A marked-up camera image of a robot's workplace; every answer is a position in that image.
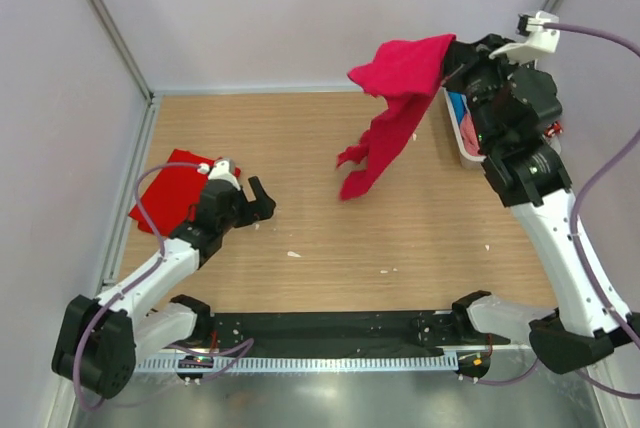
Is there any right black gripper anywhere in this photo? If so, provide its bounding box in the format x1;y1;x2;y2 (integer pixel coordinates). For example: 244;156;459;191
440;34;525;150

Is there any magenta t shirt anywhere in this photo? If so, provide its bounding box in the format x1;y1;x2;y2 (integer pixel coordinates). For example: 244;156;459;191
336;34;456;201

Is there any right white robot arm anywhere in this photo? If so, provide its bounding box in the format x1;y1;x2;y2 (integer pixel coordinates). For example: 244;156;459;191
442;35;639;374

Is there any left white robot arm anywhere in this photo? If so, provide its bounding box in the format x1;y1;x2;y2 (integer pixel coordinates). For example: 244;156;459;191
51;176;276;399

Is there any bright blue shirt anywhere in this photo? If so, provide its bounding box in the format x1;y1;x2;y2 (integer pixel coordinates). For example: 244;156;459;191
448;92;467;124

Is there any pink shirt in basket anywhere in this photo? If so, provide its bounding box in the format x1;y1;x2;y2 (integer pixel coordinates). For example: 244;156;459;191
459;113;480;157

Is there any folded red t shirt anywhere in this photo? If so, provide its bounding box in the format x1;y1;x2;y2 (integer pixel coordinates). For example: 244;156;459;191
129;149;220;237

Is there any white laundry basket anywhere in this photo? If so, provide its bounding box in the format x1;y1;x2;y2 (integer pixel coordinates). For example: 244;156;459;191
444;90;484;170

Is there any red white patterned shirt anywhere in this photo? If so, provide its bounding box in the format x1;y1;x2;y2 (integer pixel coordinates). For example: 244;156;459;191
544;121;564;139

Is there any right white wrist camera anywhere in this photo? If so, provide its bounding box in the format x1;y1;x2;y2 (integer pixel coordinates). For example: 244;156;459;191
489;11;560;64

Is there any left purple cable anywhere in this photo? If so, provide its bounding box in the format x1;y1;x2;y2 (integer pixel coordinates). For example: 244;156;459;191
73;161;256;412

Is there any purple cable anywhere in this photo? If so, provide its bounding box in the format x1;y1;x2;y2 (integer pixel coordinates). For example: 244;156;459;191
73;161;256;412
472;21;640;402

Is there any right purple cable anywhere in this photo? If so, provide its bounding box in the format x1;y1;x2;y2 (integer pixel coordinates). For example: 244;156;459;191
472;21;640;402

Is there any slotted cable duct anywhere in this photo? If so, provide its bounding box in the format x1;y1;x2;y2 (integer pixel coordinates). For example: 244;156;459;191
135;352;459;375

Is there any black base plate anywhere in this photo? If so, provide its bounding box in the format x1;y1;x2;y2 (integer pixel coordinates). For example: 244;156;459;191
212;310;509;359

